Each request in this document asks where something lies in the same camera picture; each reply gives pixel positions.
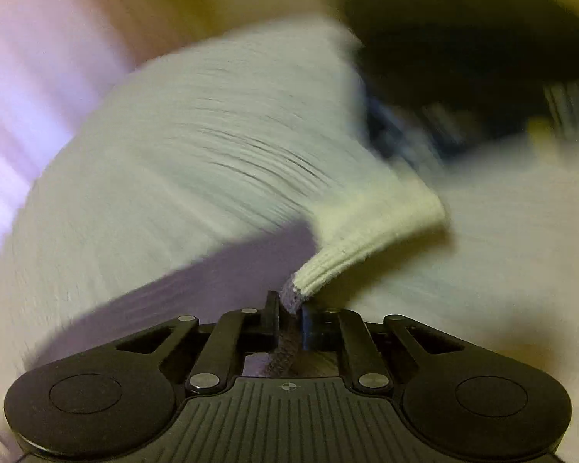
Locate dark bulky object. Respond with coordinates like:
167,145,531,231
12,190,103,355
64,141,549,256
335,0,579,172

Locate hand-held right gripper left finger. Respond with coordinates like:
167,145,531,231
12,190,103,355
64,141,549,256
117,291,281,392

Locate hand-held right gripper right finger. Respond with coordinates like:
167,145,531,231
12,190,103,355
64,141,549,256
301,301,467,392

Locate white ribbed bedspread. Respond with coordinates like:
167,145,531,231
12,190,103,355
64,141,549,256
0,19,579,463

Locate sheer white curtain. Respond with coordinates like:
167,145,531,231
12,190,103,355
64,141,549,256
0,0,184,261

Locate purple knit sweater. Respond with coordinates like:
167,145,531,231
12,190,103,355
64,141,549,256
24,222,320,380

